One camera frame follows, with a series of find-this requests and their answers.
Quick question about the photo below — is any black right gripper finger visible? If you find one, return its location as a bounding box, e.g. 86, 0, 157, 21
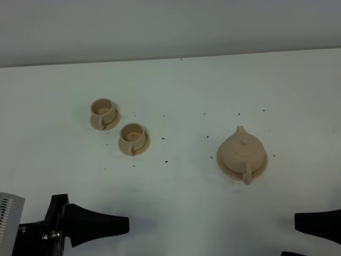
294, 210, 340, 238
281, 251, 306, 256

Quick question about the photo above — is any beige teacup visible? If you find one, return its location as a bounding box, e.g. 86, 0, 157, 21
91, 98, 115, 115
119, 123, 147, 156

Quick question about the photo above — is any far beige cup saucer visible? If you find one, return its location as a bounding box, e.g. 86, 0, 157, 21
90, 109, 120, 131

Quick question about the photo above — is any near beige teacup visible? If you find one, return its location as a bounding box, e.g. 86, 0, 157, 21
119, 123, 147, 156

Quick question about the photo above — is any beige cup saucer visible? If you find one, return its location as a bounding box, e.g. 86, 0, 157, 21
90, 109, 120, 131
118, 133, 150, 156

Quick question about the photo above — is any far beige teacup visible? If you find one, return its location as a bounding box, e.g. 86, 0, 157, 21
91, 98, 115, 115

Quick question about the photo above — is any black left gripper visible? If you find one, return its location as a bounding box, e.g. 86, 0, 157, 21
15, 194, 129, 256

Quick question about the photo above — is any near beige cup saucer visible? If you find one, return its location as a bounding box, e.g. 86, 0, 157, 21
118, 133, 150, 156

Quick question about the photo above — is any beige ceramic teapot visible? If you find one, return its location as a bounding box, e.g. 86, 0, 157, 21
221, 126, 266, 184

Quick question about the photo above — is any large beige teapot saucer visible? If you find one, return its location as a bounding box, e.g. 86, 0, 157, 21
216, 145, 268, 181

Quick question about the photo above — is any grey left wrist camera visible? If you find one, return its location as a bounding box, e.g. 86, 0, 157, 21
1, 193, 25, 256

